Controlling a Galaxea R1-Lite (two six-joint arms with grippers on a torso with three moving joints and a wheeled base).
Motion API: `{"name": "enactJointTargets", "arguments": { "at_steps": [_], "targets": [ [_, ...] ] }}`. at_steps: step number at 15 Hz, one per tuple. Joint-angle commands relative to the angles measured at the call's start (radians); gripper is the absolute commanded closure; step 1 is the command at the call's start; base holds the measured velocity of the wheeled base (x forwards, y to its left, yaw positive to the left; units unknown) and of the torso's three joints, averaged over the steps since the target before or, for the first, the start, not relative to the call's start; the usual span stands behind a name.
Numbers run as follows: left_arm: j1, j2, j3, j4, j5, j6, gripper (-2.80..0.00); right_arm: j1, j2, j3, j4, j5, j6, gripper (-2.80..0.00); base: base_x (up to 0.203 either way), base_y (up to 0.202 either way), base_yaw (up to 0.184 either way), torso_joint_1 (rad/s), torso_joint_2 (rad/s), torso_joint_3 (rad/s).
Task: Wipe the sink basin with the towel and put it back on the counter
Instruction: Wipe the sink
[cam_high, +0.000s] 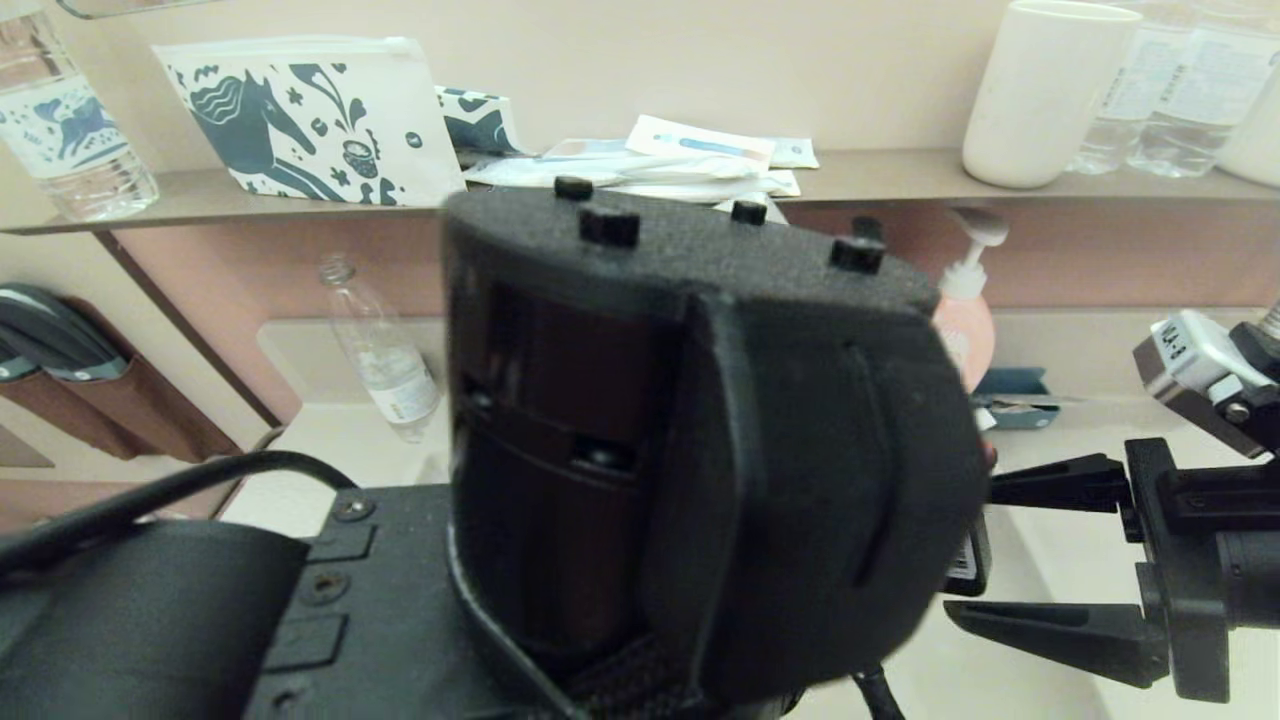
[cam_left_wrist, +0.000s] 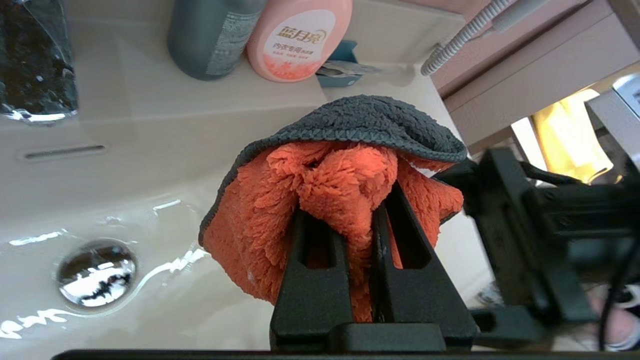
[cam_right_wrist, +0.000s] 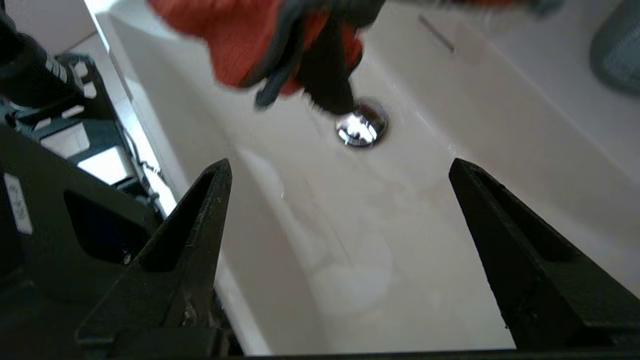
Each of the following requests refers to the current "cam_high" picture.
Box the white ceramic sink basin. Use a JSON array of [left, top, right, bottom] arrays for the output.
[[790, 500, 1181, 720]]

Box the small blue tray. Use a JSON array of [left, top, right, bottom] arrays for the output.
[[975, 367, 1061, 432]]

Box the pink soap pump bottle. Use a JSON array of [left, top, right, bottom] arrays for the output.
[[930, 207, 1011, 396]]

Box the white plastic cup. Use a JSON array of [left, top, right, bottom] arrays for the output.
[[962, 0, 1141, 191]]

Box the white label water bottle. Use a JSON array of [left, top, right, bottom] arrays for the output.
[[1125, 0, 1280, 181], [1065, 0, 1191, 177]]

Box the long flat white packet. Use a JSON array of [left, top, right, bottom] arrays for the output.
[[600, 172, 803, 213]]

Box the blue striped white sachet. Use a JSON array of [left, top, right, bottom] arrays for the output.
[[628, 115, 779, 171]]

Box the white wrapped toiletry packet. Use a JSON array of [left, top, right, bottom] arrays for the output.
[[463, 138, 771, 191]]

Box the clear empty plastic bottle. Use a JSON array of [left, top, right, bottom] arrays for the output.
[[320, 256, 446, 443]]

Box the small horse print pouch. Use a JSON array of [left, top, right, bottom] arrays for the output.
[[437, 86, 531, 161]]

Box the large horse print pouch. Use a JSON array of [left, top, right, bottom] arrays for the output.
[[152, 37, 469, 208]]

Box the horse label water bottle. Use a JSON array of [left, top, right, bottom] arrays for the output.
[[0, 0, 161, 222]]

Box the taupe wall shelf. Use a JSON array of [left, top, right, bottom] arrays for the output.
[[0, 148, 1280, 236]]

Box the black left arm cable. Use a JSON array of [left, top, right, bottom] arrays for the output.
[[0, 450, 906, 720]]

